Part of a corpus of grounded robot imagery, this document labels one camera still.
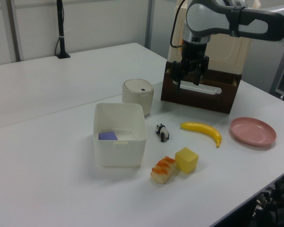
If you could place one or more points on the orange croissant toy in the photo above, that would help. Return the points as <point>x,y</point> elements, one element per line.
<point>162,171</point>

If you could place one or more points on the panda toy figure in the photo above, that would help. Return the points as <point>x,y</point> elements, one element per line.
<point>163,133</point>

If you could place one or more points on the white open plastic box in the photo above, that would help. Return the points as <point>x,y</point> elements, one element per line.
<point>119,151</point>

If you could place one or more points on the white grey Franka robot arm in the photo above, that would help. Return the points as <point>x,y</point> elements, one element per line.
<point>251,21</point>

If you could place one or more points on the pink plastic plate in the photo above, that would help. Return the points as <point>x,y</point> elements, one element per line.
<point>252,131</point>

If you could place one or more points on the dark brown wooden cabinet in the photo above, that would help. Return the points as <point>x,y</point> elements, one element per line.
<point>219,72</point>

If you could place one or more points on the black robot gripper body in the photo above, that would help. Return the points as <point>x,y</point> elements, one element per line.
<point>194,52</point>

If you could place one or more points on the black pole stand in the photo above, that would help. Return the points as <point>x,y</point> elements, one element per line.
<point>61,35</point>

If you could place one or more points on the cream small trash can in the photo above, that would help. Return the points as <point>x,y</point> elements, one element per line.
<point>138,97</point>

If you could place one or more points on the yellow toy banana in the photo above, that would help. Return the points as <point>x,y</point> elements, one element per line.
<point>203,128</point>

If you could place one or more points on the purple cube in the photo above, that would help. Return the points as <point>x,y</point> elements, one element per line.
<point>107,136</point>

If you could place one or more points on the cream plastic storage box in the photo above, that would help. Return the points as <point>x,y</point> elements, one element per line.
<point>227,54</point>

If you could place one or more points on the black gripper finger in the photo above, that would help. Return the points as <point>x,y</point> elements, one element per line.
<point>202,67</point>
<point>177,71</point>

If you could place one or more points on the yellow cube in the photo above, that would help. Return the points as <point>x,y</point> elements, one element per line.
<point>187,162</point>

